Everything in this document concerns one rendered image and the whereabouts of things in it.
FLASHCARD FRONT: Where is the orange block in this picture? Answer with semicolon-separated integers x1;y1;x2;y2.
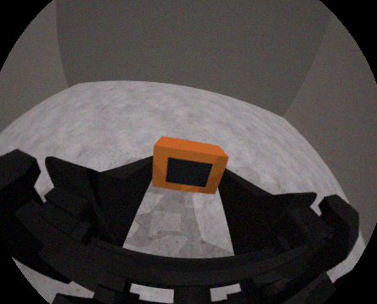
152;136;229;195

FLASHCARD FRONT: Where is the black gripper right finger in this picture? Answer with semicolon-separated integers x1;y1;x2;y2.
218;168;318;256

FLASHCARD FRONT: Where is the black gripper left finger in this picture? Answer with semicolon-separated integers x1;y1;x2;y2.
44;155;154;247

